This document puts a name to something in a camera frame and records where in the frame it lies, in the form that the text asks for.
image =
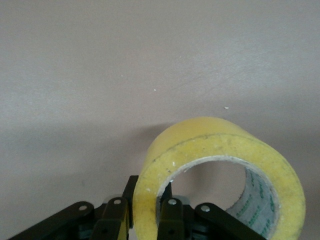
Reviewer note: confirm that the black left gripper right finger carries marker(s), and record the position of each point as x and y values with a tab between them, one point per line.
180	222

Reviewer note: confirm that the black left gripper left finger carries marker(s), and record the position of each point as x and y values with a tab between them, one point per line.
110	220

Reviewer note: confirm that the yellow clear tape roll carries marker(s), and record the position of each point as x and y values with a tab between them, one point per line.
225	150

